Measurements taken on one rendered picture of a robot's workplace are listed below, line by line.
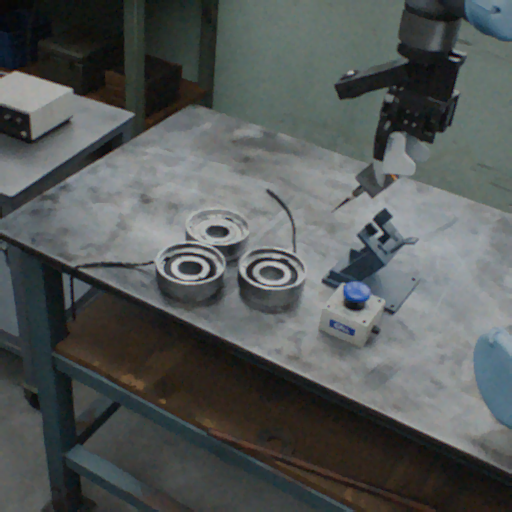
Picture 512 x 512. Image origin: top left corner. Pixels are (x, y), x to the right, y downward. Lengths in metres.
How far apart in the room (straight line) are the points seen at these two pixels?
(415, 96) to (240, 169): 0.53
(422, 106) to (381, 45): 1.72
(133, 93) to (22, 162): 1.03
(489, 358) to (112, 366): 0.74
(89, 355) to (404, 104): 0.73
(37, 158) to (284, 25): 1.39
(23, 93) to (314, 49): 1.31
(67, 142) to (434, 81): 1.00
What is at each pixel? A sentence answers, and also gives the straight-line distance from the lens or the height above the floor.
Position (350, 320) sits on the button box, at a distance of 1.07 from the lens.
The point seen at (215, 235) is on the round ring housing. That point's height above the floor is 0.81.
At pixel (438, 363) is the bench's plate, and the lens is 1.11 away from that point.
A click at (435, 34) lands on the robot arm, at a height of 1.22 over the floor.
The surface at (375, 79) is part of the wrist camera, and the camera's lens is 1.05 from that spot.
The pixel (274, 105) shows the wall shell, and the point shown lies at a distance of 3.00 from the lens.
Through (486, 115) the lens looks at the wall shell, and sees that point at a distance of 2.68.
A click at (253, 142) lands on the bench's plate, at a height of 0.80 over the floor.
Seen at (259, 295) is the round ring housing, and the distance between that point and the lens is 1.12.
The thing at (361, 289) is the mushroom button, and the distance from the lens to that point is 1.08.
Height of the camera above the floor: 1.54
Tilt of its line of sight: 37 degrees down
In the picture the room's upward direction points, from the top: 6 degrees clockwise
